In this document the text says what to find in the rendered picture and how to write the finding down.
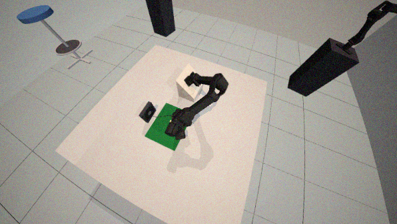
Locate green circuit board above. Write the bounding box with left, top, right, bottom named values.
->
left=145, top=103, right=181, bottom=151

